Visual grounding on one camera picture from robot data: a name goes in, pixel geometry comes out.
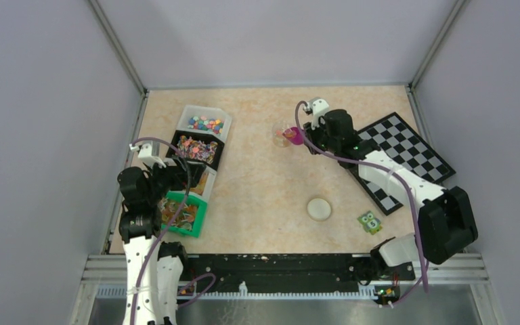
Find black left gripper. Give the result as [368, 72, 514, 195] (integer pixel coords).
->
[144, 154, 206, 204]

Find magenta plastic scoop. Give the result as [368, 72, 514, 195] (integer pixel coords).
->
[282, 127, 304, 146]

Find clear glass jar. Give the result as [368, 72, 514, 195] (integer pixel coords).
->
[272, 121, 292, 148]

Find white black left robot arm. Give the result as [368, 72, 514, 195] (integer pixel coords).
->
[117, 160, 206, 324]

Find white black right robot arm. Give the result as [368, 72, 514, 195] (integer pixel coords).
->
[295, 109, 479, 279]

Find black bin mixed candies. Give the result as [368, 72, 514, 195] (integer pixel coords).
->
[171, 130, 225, 171]

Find green bin stick candies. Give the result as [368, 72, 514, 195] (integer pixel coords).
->
[157, 192, 208, 238]

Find white bin round candies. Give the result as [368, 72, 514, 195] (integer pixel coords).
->
[176, 105, 232, 142]

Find white bin orange gummies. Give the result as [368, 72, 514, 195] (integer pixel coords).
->
[190, 167, 217, 201]

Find black white chessboard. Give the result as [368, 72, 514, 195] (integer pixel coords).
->
[348, 112, 456, 215]

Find white round jar lid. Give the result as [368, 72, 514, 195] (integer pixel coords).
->
[307, 198, 332, 222]

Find green owl number card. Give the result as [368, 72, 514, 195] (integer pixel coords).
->
[357, 211, 383, 235]

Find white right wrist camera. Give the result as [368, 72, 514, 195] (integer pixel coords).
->
[303, 97, 330, 130]

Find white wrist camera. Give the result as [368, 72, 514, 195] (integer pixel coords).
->
[303, 97, 330, 130]
[137, 140, 166, 169]

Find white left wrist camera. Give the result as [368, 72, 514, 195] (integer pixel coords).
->
[137, 140, 166, 169]

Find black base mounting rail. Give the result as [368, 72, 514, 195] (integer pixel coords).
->
[181, 253, 416, 294]

